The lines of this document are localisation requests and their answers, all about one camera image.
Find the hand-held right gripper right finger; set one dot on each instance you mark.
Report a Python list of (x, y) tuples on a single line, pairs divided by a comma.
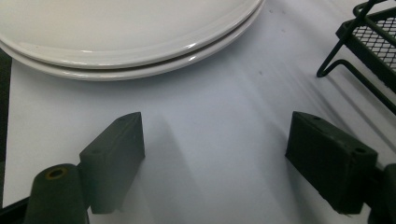
[(333, 161)]

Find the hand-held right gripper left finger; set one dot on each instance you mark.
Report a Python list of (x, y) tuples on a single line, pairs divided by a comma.
[(115, 161)]

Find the white plate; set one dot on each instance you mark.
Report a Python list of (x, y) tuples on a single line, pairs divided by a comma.
[(124, 28), (124, 74)]

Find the white table cover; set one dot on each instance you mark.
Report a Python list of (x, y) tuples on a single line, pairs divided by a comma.
[(218, 140)]

